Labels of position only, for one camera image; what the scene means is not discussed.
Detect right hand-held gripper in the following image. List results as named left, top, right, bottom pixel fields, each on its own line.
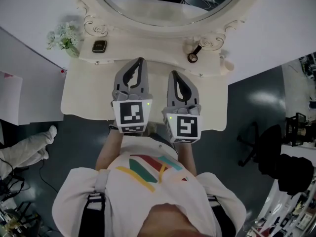
left=161, top=70, right=204, bottom=145

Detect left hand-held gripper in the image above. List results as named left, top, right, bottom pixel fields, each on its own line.
left=111, top=57, right=153, bottom=134

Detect cream dressing table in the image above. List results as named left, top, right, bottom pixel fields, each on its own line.
left=60, top=33, right=229, bottom=133

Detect person's right forearm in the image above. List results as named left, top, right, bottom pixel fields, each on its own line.
left=176, top=142, right=198, bottom=178

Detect person's left forearm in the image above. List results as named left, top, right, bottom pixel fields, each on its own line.
left=95, top=131, right=124, bottom=170

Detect black round hand mirror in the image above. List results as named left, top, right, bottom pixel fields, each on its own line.
left=187, top=44, right=203, bottom=64

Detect person's patterned shoe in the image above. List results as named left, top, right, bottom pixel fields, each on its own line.
left=147, top=121, right=159, bottom=136

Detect cream fluffy puff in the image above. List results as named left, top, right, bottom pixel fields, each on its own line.
left=183, top=37, right=199, bottom=54

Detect black compact case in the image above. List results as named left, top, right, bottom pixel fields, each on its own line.
left=92, top=40, right=108, bottom=54

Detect oval white framed mirror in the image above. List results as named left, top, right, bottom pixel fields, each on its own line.
left=71, top=0, right=266, bottom=51

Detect white flowers in glass vase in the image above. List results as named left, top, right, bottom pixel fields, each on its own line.
left=46, top=21, right=81, bottom=59

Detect black office chair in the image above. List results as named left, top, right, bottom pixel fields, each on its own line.
left=237, top=121, right=282, bottom=168

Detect white side cabinet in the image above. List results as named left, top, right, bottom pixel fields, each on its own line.
left=0, top=27, right=68, bottom=126

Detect person's white printed t-shirt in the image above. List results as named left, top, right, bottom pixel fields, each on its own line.
left=51, top=134, right=247, bottom=237

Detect black crate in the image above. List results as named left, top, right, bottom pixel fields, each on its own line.
left=285, top=112, right=315, bottom=148

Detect person's face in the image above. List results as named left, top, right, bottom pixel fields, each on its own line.
left=139, top=202, right=198, bottom=237

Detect white cluttered workbench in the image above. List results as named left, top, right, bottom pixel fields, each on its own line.
left=246, top=176, right=316, bottom=237

